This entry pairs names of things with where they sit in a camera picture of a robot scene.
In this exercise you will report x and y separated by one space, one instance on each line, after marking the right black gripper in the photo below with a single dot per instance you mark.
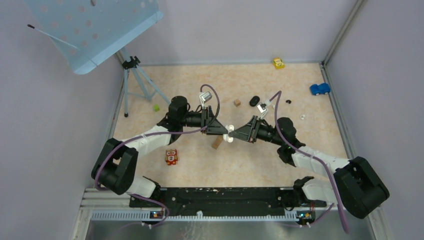
247 132

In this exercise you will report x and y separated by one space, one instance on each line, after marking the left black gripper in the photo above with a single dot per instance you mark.
215 128

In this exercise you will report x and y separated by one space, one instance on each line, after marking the white earbud charging case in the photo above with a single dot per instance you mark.
226 137

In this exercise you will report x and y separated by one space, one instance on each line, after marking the black oval charging case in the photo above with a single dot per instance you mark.
254 101

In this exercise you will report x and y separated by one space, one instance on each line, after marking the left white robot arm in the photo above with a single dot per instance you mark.
115 168

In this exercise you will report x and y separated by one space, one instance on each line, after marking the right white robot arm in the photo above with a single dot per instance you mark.
353 182

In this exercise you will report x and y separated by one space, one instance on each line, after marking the wooden arch block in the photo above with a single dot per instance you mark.
217 142

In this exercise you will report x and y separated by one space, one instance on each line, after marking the small wooden cube far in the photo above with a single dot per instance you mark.
237 102

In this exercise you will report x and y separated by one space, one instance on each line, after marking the red owl number block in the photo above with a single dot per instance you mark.
171 157

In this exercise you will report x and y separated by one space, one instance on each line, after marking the yellow toy car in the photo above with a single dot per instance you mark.
278 63

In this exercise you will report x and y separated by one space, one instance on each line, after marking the blue toy car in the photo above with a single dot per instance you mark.
320 89

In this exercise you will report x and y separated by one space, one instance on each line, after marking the light blue tripod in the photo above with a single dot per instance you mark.
131 65

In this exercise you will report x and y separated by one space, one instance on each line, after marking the light blue perforated stand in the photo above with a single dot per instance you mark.
88 33

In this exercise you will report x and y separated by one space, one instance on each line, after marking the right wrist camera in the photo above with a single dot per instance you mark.
263 107

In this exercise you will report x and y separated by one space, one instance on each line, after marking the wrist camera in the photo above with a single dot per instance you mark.
263 107
204 97

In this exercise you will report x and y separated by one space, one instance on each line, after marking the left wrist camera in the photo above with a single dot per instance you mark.
204 97

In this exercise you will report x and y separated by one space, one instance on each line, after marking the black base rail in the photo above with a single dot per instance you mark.
228 201

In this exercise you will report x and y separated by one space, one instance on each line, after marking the white slotted cable duct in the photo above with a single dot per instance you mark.
147 216

